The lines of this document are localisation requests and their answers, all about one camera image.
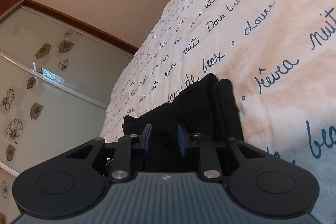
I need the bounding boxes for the black pants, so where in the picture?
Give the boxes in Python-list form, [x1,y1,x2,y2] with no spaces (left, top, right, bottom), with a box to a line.
[122,73,244,173]

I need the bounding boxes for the white script-print bedspread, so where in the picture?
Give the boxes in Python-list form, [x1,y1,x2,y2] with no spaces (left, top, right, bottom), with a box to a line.
[101,0,335,223]

